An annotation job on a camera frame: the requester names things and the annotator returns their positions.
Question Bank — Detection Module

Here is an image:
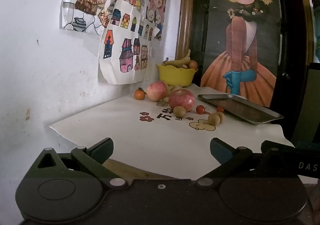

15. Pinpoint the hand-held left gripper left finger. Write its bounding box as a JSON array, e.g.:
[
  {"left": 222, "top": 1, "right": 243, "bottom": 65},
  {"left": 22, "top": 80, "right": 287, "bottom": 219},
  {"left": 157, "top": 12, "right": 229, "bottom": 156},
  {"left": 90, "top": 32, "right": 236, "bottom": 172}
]
[{"left": 30, "top": 138, "right": 129, "bottom": 189}]

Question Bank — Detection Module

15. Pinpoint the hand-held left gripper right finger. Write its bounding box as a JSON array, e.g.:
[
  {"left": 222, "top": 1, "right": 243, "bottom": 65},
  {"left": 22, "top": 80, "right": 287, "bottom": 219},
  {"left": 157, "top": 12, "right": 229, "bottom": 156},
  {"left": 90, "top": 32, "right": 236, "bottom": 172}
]
[{"left": 195, "top": 138, "right": 265, "bottom": 188}]

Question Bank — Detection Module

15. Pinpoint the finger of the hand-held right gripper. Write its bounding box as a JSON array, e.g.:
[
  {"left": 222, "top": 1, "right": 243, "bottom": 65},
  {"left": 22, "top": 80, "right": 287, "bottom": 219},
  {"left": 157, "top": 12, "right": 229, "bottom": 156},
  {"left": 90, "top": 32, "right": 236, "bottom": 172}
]
[{"left": 261, "top": 140, "right": 320, "bottom": 179}]

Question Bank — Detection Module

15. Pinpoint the metal tray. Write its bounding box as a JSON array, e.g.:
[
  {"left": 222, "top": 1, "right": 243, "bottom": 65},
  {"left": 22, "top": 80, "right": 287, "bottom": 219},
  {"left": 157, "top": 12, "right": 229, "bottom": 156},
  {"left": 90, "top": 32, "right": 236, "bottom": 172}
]
[{"left": 197, "top": 94, "right": 284, "bottom": 125}]

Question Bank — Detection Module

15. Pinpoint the dark red apple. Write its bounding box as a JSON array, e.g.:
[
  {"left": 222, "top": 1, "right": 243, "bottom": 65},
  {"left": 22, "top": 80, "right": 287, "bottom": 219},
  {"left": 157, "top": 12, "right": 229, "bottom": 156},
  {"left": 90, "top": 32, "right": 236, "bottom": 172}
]
[{"left": 168, "top": 89, "right": 196, "bottom": 112}]

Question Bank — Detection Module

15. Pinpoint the orange tangerine with leaf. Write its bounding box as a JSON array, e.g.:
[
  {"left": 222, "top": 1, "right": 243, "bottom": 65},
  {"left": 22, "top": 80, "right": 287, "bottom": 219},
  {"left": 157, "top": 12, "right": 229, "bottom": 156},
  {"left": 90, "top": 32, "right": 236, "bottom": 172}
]
[{"left": 134, "top": 87, "right": 146, "bottom": 100}]

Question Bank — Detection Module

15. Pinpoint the pale pink apple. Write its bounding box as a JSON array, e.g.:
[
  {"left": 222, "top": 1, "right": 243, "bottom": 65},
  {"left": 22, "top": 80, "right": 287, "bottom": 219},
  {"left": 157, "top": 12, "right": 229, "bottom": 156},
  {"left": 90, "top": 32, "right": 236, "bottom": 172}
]
[{"left": 146, "top": 81, "right": 168, "bottom": 102}]

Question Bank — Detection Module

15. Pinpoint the white printed table cloth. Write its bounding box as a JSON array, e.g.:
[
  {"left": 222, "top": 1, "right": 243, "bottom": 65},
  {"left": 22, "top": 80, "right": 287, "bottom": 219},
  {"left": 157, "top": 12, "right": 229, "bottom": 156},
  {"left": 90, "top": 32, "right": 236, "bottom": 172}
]
[{"left": 49, "top": 83, "right": 294, "bottom": 180}]

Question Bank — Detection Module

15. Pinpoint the large blue water jug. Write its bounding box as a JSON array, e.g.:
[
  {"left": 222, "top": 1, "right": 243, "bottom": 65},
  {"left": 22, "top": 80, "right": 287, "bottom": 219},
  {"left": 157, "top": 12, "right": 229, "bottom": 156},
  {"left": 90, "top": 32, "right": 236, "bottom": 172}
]
[{"left": 311, "top": 0, "right": 320, "bottom": 63}]

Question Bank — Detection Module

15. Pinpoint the yellow scalloped bowl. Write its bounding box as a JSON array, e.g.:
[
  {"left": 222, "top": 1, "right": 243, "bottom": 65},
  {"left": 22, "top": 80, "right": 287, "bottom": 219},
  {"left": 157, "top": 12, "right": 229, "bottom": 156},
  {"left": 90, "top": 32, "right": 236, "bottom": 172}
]
[{"left": 156, "top": 64, "right": 199, "bottom": 87}]

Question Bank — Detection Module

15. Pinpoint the coloured houses paper drawing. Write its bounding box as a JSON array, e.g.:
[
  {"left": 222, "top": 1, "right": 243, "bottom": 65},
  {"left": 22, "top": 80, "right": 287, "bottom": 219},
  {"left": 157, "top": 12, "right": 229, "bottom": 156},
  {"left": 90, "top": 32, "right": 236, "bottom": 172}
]
[{"left": 98, "top": 0, "right": 161, "bottom": 85}]

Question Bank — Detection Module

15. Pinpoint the spotted banana bunch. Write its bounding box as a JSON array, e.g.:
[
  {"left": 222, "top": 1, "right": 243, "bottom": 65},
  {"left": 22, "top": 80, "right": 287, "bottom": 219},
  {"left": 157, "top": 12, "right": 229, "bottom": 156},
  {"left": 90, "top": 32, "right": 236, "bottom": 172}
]
[{"left": 162, "top": 50, "right": 191, "bottom": 68}]

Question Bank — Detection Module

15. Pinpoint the dark wooden framed panel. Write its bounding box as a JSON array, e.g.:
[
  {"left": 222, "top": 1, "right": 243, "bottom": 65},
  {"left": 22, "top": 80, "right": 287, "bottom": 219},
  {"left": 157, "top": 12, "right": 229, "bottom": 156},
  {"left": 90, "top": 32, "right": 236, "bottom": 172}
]
[{"left": 175, "top": 0, "right": 315, "bottom": 141}]

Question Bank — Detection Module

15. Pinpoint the painted girl wall poster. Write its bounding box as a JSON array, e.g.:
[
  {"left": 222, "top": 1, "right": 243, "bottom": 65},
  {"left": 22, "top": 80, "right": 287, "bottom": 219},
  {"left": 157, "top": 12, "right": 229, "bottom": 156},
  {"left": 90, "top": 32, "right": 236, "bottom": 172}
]
[{"left": 200, "top": 0, "right": 280, "bottom": 109}]

